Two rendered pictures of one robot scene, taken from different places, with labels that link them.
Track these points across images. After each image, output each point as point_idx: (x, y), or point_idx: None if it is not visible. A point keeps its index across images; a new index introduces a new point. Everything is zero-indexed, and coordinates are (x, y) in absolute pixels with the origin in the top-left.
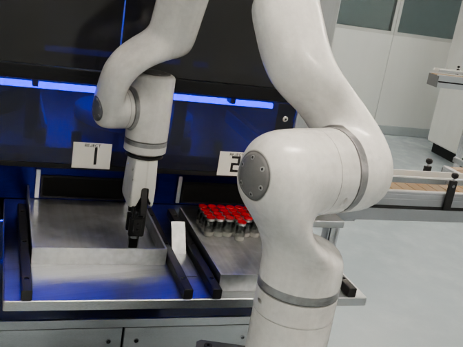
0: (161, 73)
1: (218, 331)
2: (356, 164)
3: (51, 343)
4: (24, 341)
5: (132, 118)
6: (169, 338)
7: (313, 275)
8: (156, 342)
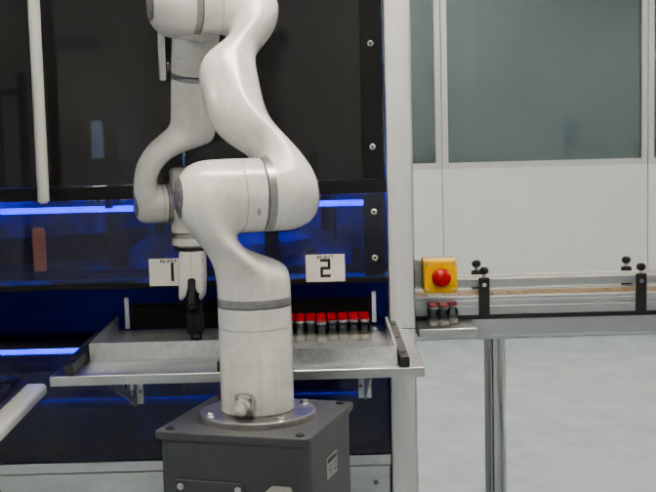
0: None
1: None
2: (263, 179)
3: (153, 488)
4: (125, 485)
5: (167, 209)
6: None
7: (244, 279)
8: None
